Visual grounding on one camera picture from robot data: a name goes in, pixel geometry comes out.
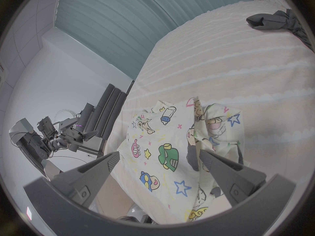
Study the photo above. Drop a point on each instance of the bed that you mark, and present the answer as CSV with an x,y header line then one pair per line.
x,y
221,82

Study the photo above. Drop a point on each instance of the blue-green curtain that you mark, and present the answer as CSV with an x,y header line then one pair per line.
x,y
110,21

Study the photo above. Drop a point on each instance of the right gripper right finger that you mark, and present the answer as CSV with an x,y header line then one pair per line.
x,y
233,178

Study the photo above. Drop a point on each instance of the white printed pyjama top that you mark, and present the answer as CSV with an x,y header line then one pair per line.
x,y
157,136

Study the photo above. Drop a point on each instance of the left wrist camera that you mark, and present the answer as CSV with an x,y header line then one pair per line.
x,y
46,126

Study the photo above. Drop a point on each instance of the black garment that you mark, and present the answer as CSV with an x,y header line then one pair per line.
x,y
268,21

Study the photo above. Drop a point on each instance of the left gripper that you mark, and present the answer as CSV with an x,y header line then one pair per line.
x,y
71,131

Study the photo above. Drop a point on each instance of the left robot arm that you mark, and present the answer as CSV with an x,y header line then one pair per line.
x,y
33,145

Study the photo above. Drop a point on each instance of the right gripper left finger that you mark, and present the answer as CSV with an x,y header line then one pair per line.
x,y
86,178

